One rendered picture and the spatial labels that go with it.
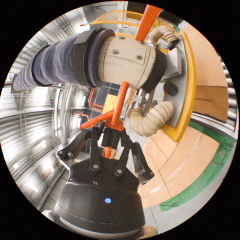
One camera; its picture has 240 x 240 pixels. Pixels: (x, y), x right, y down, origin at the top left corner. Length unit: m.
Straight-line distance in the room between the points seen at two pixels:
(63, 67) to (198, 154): 0.85
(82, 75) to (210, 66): 0.44
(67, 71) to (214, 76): 0.46
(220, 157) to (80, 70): 1.34
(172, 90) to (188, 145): 0.62
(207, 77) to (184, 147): 0.60
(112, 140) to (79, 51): 0.25
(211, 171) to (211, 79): 1.07
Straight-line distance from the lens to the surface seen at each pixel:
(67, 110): 5.93
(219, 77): 0.34
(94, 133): 0.15
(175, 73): 0.17
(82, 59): 0.17
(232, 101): 0.75
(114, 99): 7.47
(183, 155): 0.75
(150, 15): 0.17
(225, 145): 1.22
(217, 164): 1.23
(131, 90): 1.99
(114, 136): 0.21
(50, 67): 0.29
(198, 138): 0.70
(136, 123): 0.16
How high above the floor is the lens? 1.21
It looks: 5 degrees down
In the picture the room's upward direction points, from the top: 74 degrees counter-clockwise
